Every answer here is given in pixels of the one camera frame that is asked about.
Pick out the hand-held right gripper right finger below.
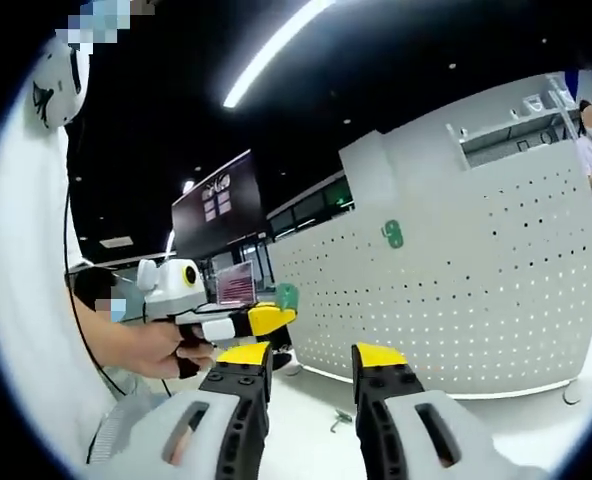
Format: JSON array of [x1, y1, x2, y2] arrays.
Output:
[[351, 342, 548, 480]]

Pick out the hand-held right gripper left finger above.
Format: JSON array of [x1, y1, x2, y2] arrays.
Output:
[[86, 342, 276, 480]]

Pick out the green hook assembly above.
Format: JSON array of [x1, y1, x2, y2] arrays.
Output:
[[380, 219, 406, 250], [275, 282, 301, 310], [330, 409, 354, 433]]

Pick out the white perforated mounting plate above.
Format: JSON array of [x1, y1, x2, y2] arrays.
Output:
[[268, 142, 592, 406]]

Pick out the person's left hand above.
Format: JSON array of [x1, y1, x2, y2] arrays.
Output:
[[142, 323, 217, 380]]

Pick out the white laptop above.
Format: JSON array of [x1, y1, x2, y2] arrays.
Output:
[[214, 259, 258, 307]]

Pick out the person's white shirt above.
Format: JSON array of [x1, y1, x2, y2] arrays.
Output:
[[0, 39, 143, 466]]

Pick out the white chest device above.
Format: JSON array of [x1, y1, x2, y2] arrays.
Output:
[[28, 37, 90, 129]]

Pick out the ceiling light strip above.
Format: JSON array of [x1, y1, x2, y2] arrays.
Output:
[[223, 0, 338, 109]]

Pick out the white metal shelving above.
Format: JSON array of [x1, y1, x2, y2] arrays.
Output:
[[445, 72, 583, 172]]

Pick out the large dark wall screen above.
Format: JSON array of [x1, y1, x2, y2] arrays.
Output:
[[169, 148, 268, 262]]

